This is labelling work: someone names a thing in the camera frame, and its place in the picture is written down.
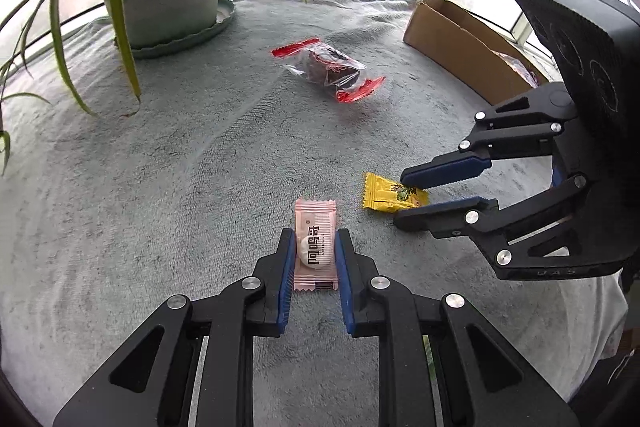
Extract yellow candy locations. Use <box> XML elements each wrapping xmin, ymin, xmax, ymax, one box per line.
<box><xmin>362</xmin><ymin>172</ymin><xmax>428</xmax><ymax>213</ymax></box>

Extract brown cardboard box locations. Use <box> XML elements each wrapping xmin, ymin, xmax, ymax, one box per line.
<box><xmin>404</xmin><ymin>0</ymin><xmax>548</xmax><ymax>105</ymax></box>

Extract red clear snack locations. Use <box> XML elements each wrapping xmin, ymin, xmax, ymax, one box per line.
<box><xmin>270</xmin><ymin>38</ymin><xmax>386</xmax><ymax>104</ymax></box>

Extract green wrapped candy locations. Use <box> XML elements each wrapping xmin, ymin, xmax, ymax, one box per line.
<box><xmin>422</xmin><ymin>335</ymin><xmax>436</xmax><ymax>382</ymax></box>

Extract grey fleece blanket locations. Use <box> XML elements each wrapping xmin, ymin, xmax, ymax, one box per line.
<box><xmin>1</xmin><ymin>0</ymin><xmax>628</xmax><ymax>425</ymax></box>

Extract pink candy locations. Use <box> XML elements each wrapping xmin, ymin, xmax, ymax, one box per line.
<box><xmin>294</xmin><ymin>198</ymin><xmax>338</xmax><ymax>291</ymax></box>

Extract packaged toast bread slice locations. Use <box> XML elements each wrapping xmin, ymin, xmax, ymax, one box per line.
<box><xmin>495</xmin><ymin>51</ymin><xmax>540</xmax><ymax>88</ymax></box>

